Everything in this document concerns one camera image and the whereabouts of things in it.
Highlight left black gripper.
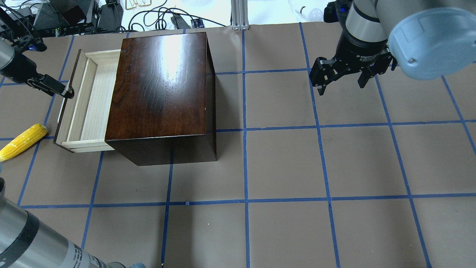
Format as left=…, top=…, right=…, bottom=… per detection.
left=0, top=56, right=75, bottom=99

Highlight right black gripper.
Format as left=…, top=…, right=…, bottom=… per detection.
left=308, top=32, right=397, bottom=96

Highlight wooden drawer with white handle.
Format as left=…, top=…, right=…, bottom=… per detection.
left=53, top=50, right=121, bottom=153

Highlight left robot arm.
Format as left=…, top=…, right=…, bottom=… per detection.
left=0, top=41, right=126, bottom=268

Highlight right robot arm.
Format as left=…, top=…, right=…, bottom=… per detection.
left=308, top=0, right=476, bottom=95

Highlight yellow corn cob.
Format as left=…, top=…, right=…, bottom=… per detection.
left=0, top=124, right=48, bottom=162

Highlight black electronics box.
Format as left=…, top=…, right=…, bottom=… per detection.
left=33, top=0, right=99, bottom=30

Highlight black power adapter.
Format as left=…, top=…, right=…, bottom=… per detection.
left=97, top=0, right=123, bottom=32

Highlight dark wooden cabinet box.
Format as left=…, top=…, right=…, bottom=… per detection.
left=105, top=32, right=217, bottom=166

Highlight gold wire rack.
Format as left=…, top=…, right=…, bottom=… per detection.
left=125, top=0, right=152, bottom=10

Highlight aluminium frame post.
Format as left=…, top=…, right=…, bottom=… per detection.
left=231, top=0, right=250, bottom=31

